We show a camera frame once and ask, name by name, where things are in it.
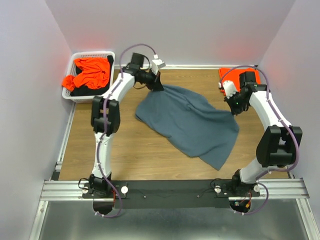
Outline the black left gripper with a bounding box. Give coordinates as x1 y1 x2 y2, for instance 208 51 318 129
139 68 164 92

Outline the blue grey t shirt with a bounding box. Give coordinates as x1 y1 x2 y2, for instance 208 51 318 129
135 84 240 170

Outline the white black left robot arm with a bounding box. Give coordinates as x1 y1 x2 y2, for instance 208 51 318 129
88 53 166 198

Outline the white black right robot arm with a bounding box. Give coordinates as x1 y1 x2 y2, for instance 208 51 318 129
220 71 303 196

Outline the folded orange t shirt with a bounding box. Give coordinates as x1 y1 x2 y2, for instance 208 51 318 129
218 67 261 96

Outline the crumpled orange t shirt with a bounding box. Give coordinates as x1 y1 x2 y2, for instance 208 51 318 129
61 57 111 92

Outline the white plastic laundry basket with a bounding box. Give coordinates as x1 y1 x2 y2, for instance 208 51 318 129
61 50 116 104

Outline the black t shirt in basket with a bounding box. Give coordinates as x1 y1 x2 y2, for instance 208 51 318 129
70 56 113 97

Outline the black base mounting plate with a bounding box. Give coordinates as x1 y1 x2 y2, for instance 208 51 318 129
80 178 260 215

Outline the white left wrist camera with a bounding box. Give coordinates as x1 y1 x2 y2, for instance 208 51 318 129
151 54 166 75

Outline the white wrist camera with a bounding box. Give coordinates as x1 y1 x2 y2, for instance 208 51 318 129
218 80 239 99
151 54 166 75

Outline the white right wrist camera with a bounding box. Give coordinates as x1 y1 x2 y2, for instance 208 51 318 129
218 80 239 99

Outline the aluminium extrusion rail frame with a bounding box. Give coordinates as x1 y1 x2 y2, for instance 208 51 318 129
29 64 313 240

